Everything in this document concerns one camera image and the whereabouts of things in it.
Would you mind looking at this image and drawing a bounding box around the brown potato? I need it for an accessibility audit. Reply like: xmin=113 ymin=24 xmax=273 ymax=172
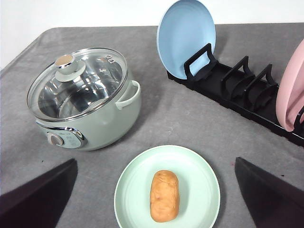
xmin=149 ymin=170 xmax=180 ymax=223

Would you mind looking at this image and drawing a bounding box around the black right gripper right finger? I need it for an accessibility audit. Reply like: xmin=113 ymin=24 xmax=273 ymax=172
xmin=235 ymin=157 xmax=304 ymax=228

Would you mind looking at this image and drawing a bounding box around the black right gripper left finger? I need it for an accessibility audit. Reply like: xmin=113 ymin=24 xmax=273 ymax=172
xmin=0 ymin=158 xmax=78 ymax=228

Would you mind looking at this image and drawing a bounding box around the green plate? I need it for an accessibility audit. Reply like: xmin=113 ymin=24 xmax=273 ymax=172
xmin=114 ymin=145 xmax=221 ymax=228

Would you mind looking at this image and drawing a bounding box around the green electric steamer pot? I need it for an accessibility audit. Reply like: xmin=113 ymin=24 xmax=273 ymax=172
xmin=27 ymin=56 xmax=142 ymax=151

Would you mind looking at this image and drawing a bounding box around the black dish rack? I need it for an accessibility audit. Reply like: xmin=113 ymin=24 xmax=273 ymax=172
xmin=167 ymin=43 xmax=304 ymax=146

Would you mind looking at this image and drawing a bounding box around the pink plate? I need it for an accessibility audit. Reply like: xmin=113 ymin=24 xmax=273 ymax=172
xmin=276 ymin=38 xmax=304 ymax=132

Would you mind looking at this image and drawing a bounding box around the glass pot lid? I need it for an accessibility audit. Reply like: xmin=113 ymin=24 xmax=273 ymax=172
xmin=27 ymin=47 xmax=128 ymax=122

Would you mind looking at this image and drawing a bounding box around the blue plate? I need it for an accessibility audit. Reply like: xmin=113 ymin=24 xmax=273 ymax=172
xmin=156 ymin=0 xmax=216 ymax=79

